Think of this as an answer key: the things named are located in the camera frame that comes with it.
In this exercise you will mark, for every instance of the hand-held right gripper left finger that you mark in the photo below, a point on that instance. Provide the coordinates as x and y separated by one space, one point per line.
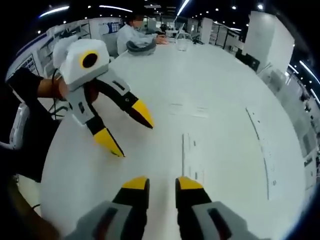
120 220

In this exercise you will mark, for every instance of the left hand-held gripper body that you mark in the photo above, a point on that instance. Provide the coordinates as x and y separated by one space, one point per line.
75 65

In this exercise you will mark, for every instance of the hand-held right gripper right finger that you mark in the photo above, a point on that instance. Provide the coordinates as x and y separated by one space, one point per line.
200 220

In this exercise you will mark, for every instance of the white socket holder cover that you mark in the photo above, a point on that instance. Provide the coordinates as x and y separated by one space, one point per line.
177 104

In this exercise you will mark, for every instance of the long white socket holder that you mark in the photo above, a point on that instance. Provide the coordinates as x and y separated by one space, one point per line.
262 152

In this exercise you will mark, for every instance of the person's left hand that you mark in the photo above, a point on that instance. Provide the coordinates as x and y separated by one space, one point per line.
47 90

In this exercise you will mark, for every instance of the grey curved object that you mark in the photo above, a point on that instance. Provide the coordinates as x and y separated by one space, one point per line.
140 51

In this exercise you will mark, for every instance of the person's dark clothing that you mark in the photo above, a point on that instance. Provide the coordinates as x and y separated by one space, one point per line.
40 140

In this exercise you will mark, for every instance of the clear drinking glass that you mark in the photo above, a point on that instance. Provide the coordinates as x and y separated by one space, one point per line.
182 46

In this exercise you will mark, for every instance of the black boxes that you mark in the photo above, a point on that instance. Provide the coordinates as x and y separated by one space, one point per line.
248 61

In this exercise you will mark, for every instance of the wide white pillar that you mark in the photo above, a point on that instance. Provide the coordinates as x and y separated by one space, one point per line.
270 40

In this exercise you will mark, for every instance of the blue white wall poster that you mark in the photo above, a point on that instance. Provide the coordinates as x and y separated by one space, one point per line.
26 65

